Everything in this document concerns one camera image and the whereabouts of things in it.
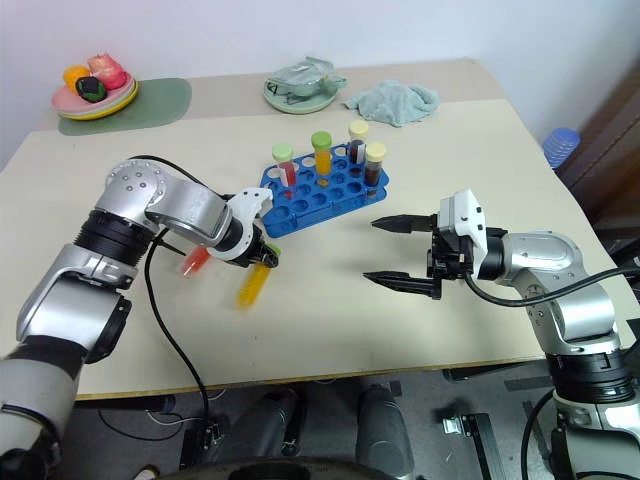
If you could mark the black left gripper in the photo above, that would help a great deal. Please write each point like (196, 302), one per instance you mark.
(255, 247)

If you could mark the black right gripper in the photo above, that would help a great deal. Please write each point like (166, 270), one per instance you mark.
(447, 255)

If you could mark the yellow liquid test tube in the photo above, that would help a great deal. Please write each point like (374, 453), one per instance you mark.
(251, 285)

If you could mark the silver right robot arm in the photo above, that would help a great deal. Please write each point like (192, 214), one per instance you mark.
(550, 255)

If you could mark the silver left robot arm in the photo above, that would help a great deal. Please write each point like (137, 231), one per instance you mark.
(190, 205)

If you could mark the red liquid test tube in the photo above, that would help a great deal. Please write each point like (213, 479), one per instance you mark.
(196, 260)

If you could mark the blue test tube rack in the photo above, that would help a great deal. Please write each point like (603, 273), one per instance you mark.
(320, 200)

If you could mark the brown tube with cream cap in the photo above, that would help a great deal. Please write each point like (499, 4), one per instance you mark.
(374, 167)

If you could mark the red tube with green cap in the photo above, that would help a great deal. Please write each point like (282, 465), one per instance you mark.
(286, 170)

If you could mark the dark tube with cream cap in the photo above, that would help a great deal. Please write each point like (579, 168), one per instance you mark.
(357, 145)

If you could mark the orange tube with green cap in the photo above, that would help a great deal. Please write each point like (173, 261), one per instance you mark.
(322, 155)

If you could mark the teal green towel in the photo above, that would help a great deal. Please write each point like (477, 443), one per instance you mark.
(395, 102)

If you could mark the dark rounded shape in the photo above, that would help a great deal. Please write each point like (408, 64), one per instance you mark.
(270, 420)
(382, 430)

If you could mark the pale green round plate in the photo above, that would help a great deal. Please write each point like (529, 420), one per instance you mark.
(300, 105)

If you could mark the green placemat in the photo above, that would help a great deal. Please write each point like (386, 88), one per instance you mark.
(160, 102)

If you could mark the stack of blue lids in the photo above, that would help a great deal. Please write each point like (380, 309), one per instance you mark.
(561, 147)

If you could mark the yellow plate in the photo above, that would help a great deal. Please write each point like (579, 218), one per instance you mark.
(120, 107)

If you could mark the light green plate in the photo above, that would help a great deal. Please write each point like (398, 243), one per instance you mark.
(127, 92)

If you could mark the dark brown wooden furniture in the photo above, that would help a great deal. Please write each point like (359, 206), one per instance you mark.
(610, 150)

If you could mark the black green toy food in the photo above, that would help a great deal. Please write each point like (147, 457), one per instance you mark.
(91, 89)

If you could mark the pink red toy food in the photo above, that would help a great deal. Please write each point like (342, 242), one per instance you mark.
(106, 70)

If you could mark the pink plate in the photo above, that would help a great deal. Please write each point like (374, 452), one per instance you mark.
(65, 97)

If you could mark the orange toy fruit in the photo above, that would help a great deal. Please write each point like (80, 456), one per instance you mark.
(74, 75)

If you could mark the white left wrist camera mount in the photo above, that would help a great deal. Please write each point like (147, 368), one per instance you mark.
(247, 200)

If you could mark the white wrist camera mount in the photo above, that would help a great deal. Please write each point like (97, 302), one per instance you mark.
(462, 210)
(247, 200)

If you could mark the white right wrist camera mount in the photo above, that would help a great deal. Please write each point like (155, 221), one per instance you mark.
(462, 210)

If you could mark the black metal bracket leg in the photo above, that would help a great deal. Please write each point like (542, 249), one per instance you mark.
(475, 440)

